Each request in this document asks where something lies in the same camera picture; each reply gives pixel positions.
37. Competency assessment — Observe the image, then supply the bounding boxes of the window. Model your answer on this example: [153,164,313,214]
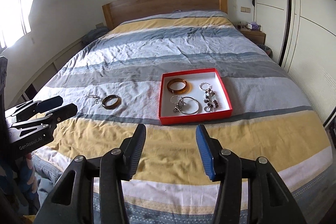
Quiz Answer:
[0,0,57,51]

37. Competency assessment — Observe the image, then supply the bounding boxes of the wooden nightstand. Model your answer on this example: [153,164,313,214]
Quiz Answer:
[240,28,266,45]

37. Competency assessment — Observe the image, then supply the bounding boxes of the red white jewelry box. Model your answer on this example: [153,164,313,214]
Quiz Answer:
[158,68,232,125]

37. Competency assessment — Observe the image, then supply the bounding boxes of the left hand blue glove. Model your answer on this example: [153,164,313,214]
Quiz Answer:
[19,153,38,199]

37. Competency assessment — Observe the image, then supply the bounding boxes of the wooden headboard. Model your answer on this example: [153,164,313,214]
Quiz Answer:
[102,0,228,30]

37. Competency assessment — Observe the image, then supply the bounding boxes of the dark brown bangle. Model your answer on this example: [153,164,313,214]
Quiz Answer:
[101,94,121,110]

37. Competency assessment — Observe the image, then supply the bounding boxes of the wall switch plate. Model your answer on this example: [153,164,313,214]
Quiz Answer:
[240,6,251,13]

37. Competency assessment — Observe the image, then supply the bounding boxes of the silver cuff bracelet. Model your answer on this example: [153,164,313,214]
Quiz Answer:
[179,96,201,115]

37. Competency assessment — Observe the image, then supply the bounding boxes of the wicker waste basket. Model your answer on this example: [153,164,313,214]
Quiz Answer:
[257,44,273,58]

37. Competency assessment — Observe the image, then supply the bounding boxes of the silver chain necklace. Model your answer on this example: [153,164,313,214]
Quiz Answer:
[85,93,103,105]

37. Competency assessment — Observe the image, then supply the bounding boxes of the striped bed duvet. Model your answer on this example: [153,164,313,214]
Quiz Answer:
[33,11,335,223]

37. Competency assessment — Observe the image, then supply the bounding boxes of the silver charm ring cluster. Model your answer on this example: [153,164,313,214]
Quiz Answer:
[170,96,184,113]

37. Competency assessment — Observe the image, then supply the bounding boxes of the white wardrobe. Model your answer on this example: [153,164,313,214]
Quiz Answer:
[254,0,335,125]

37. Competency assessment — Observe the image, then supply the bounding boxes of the items on nightstand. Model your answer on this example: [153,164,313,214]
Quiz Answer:
[236,22,261,31]

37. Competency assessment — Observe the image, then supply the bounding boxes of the dark beaded bracelet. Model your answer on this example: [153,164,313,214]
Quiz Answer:
[203,88,220,113]

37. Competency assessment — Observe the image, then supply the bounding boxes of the amber orange bangle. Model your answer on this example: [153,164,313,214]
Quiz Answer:
[166,78,189,95]

